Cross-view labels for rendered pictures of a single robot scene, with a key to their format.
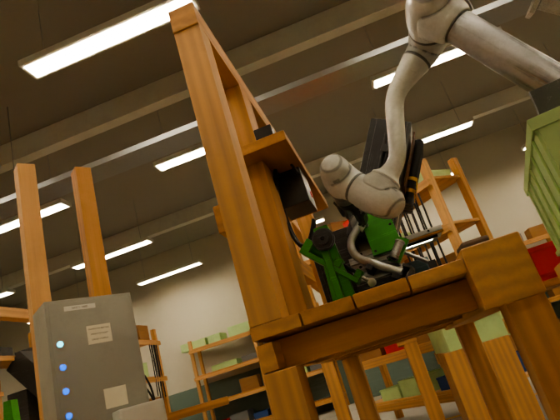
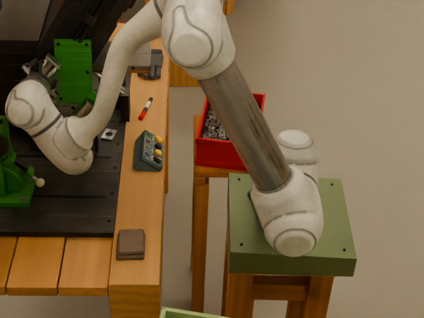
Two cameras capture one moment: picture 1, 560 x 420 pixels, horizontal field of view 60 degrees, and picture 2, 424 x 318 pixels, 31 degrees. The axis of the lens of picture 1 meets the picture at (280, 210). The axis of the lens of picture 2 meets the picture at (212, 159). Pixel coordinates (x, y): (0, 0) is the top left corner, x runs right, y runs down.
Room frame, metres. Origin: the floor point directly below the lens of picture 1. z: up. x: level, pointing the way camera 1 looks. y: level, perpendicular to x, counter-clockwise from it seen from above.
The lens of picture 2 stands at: (-0.29, -0.33, 2.49)
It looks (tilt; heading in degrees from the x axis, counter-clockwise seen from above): 39 degrees down; 347
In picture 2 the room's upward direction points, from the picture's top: 3 degrees clockwise
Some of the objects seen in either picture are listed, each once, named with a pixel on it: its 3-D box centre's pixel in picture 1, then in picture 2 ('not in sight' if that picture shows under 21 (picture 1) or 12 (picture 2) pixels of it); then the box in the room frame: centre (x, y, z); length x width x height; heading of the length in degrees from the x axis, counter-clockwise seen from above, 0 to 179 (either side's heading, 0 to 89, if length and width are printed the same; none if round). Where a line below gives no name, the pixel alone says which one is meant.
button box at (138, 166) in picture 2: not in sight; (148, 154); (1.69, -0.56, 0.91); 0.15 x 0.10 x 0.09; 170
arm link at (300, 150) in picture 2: not in sight; (289, 168); (1.34, -0.93, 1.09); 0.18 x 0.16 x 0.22; 167
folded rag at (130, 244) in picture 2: (472, 247); (130, 243); (1.29, -0.46, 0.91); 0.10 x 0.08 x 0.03; 172
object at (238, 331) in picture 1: (261, 372); not in sight; (10.83, 1.41, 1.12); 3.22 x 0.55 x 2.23; 82
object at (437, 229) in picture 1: (395, 247); (92, 56); (1.99, -0.42, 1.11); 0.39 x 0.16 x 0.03; 80
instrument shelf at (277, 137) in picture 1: (283, 186); not in sight; (1.98, -0.05, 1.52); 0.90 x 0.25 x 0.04; 170
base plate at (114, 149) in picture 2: not in sight; (65, 123); (1.93, -0.30, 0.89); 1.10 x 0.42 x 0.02; 170
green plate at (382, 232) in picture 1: (380, 230); (74, 65); (1.85, -0.35, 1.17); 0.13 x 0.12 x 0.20; 170
